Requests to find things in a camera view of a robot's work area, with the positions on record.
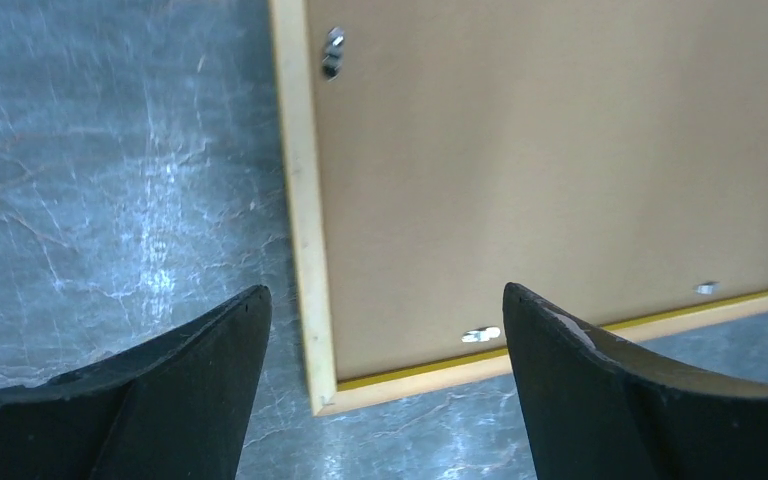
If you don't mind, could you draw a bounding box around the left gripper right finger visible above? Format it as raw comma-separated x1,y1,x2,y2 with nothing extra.
502,283,768,479

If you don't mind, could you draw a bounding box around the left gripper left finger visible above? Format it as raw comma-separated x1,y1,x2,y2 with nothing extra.
0,285,272,479

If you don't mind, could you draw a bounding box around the wooden picture frame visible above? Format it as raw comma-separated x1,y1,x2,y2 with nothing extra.
268,0,768,419

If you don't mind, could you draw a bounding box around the brown backing board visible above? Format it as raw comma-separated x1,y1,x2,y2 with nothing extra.
308,1,768,379

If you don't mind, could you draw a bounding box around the metal turn clip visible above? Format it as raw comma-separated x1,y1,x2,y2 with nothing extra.
693,281,720,296
321,26,345,81
461,326,502,343

